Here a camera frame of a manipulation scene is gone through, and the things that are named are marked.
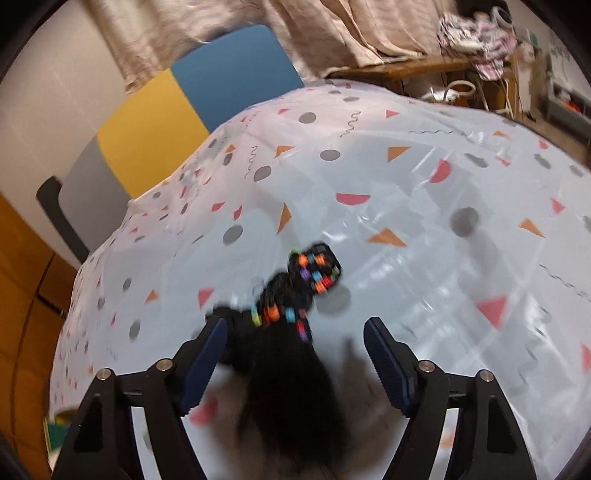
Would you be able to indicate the orange wooden cabinet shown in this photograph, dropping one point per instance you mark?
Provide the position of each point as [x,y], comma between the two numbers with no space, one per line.
[23,300]

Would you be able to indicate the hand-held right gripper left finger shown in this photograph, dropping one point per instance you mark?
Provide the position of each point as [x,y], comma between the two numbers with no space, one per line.
[203,364]

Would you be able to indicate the beige curtain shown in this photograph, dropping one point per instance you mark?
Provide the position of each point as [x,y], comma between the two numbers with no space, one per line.
[323,27]

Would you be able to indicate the green item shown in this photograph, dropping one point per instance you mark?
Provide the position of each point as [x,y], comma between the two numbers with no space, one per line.
[55,431]

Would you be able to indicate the teal box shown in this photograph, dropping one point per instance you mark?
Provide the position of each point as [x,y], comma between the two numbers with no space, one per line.
[533,40]

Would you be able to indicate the white round fan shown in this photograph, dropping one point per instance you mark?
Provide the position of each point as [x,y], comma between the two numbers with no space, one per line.
[494,16]

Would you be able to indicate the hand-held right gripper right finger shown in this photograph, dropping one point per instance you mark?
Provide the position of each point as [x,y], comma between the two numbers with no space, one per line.
[388,369]

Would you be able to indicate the grey yellow blue chair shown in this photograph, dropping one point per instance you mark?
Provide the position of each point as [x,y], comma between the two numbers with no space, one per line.
[147,120]

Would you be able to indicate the black knitted scrunchie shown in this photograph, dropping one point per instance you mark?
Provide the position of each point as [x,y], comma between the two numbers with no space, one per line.
[235,332]

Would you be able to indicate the wooden desk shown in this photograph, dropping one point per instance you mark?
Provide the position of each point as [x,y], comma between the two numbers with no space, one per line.
[401,69]

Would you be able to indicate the pile of clothes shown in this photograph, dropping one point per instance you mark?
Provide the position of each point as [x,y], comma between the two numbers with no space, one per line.
[475,41]

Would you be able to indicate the patterned plastic tablecloth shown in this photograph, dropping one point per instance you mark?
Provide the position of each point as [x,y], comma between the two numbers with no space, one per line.
[415,277]

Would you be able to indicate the black wig with coloured beads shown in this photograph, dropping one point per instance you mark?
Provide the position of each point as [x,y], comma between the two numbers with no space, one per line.
[286,392]

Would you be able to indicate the white cabinet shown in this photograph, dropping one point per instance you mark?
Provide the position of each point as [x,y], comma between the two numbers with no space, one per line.
[565,92]

